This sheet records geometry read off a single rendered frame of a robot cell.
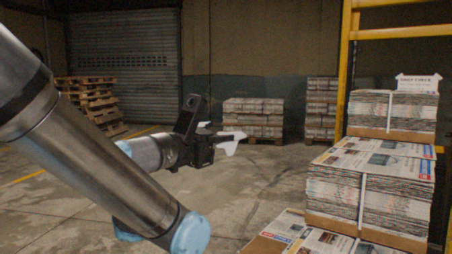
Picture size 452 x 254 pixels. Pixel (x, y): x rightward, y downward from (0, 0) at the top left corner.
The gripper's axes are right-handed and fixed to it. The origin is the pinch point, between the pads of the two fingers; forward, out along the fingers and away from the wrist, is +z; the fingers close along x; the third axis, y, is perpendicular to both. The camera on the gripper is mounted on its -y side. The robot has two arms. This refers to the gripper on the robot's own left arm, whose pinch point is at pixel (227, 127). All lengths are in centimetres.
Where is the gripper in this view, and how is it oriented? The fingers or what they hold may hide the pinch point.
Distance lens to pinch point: 79.4
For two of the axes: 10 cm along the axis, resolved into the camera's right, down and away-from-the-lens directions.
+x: 7.6, 2.5, -5.9
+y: -1.1, 9.6, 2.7
